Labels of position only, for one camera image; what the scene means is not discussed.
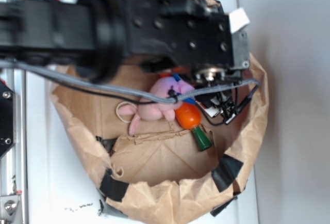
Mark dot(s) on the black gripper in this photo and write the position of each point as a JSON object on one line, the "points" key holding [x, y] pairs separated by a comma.
{"points": [[186, 37]]}

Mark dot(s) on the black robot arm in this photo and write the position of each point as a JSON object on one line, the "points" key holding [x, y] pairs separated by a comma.
{"points": [[98, 36]]}

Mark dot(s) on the white paper tag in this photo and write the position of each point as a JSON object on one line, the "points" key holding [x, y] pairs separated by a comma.
{"points": [[238, 20]]}

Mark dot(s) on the orange toy carrot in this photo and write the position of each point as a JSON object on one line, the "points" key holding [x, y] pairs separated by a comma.
{"points": [[187, 115]]}

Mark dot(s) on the brown paper bag bin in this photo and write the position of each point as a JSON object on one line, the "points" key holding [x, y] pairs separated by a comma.
{"points": [[159, 175]]}

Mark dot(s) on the black mounting bracket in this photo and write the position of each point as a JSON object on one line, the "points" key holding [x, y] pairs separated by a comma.
{"points": [[6, 119]]}

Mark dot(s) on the aluminium frame rail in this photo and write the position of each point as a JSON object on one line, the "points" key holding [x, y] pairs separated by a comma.
{"points": [[14, 192]]}

